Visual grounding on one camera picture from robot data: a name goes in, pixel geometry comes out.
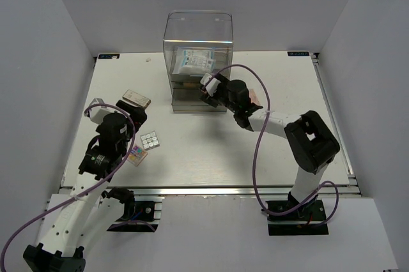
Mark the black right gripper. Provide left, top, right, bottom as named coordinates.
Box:
left=201, top=73, right=238, bottom=114

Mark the beige clear makeup compact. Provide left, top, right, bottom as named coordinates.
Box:
left=122, top=89, right=151, bottom=108

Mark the grey nine-pan eyeshadow palette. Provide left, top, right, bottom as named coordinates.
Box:
left=140, top=131, right=160, bottom=151

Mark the pink slim makeup palette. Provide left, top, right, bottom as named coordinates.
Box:
left=249, top=89, right=261, bottom=106

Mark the white cotton pad pack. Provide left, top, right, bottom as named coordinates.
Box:
left=194, top=49, right=215, bottom=75

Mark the clear smoky makeup organizer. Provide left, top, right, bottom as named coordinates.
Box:
left=162, top=10, right=233, bottom=113

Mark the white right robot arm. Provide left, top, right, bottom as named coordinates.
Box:
left=200, top=73, right=340, bottom=220

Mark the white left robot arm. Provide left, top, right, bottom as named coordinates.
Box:
left=23, top=99, right=147, bottom=271

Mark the colourful eyeshadow palette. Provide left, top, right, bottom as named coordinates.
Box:
left=127, top=145, right=148, bottom=167

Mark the blue label sticker left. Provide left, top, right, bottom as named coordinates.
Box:
left=98, top=54, right=120, bottom=59

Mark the blue label sticker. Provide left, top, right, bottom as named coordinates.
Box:
left=287, top=51, right=310, bottom=57
left=98, top=54, right=120, bottom=59

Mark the blue label sticker right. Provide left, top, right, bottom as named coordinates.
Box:
left=287, top=51, right=310, bottom=57

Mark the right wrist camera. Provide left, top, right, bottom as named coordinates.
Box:
left=200, top=73, right=221, bottom=96

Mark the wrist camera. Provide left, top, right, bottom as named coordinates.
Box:
left=200, top=73, right=221, bottom=96
left=84, top=106, right=112, bottom=125

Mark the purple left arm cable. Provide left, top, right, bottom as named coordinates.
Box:
left=0, top=104, right=157, bottom=268

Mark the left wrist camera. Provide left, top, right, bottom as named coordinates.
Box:
left=84, top=106, right=112, bottom=125

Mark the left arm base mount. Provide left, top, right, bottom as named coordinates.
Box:
left=108, top=197, right=162, bottom=233

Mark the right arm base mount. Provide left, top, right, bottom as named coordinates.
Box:
left=267, top=200, right=329, bottom=236

